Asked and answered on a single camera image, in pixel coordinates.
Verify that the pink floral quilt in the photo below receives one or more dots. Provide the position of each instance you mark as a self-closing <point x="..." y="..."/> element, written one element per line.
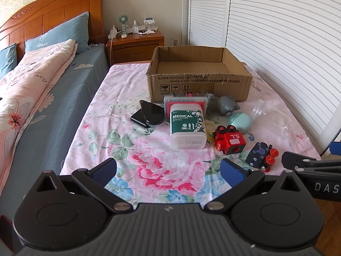
<point x="26" y="85"/>

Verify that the wooden bed headboard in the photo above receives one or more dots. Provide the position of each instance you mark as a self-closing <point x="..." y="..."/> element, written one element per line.
<point x="53" y="18"/>

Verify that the wall outlet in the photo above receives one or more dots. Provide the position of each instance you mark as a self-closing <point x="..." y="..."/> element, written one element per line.
<point x="175" y="41"/>

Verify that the small green desk fan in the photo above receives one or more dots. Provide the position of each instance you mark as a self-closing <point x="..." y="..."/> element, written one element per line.
<point x="122" y="20"/>

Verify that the red toy train engine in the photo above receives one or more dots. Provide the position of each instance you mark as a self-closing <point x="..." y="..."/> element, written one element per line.
<point x="231" y="141"/>

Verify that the white cotton swab box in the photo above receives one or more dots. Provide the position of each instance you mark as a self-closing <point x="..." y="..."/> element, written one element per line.
<point x="186" y="138"/>

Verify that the clear pack with red label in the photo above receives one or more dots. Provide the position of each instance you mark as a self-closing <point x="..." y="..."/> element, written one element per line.
<point x="186" y="99"/>

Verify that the small blue pillow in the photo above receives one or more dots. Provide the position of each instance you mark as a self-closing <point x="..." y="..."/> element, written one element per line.
<point x="6" y="58"/>

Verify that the clear plastic jar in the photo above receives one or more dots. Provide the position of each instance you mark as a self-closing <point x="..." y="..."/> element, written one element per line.
<point x="271" y="118"/>

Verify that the glossy black case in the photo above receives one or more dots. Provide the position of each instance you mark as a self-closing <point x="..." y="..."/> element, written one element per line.
<point x="153" y="112"/>

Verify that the wooden nightstand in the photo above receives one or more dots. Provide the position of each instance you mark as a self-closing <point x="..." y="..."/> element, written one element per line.
<point x="133" y="50"/>

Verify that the white phone stand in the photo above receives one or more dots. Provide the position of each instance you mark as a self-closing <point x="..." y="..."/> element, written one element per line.
<point x="149" y="22"/>

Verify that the pink floral cloth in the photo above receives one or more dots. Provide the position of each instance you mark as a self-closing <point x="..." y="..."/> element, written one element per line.
<point x="133" y="152"/>

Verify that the blue bed sheet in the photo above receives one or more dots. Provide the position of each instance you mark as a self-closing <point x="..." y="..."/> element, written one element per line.
<point x="74" y="90"/>

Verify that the dark blue toy train car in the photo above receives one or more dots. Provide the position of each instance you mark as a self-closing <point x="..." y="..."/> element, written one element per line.
<point x="259" y="153"/>

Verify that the teal egg-shaped case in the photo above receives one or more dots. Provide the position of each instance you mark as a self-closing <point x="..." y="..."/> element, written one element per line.
<point x="241" y="122"/>

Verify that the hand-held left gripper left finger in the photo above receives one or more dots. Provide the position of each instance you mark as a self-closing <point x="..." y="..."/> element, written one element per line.
<point x="104" y="169"/>

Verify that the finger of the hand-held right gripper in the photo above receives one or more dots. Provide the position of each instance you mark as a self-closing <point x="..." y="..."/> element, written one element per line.
<point x="301" y="162"/>
<point x="336" y="148"/>

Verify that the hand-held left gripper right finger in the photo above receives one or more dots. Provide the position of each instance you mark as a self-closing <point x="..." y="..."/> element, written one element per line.
<point x="231" y="172"/>

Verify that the grey elephant toy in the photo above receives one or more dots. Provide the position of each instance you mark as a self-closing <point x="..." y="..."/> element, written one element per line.
<point x="223" y="105"/>

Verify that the black phone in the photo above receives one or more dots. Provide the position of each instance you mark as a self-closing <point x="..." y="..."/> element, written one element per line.
<point x="138" y="118"/>

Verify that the white power strip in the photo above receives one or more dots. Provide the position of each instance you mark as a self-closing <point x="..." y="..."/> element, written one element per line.
<point x="113" y="33"/>

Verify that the white louvred closet door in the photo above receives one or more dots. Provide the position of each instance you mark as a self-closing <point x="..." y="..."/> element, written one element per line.
<point x="287" y="45"/>
<point x="209" y="13"/>

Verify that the brown cardboard box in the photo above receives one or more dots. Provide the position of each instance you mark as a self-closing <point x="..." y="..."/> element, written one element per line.
<point x="199" y="85"/>

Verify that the large blue pillow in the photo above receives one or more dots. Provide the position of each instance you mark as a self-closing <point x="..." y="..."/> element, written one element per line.
<point x="66" y="29"/>

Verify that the clear spray bottle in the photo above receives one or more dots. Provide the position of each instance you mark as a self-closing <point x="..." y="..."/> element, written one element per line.
<point x="136" y="26"/>

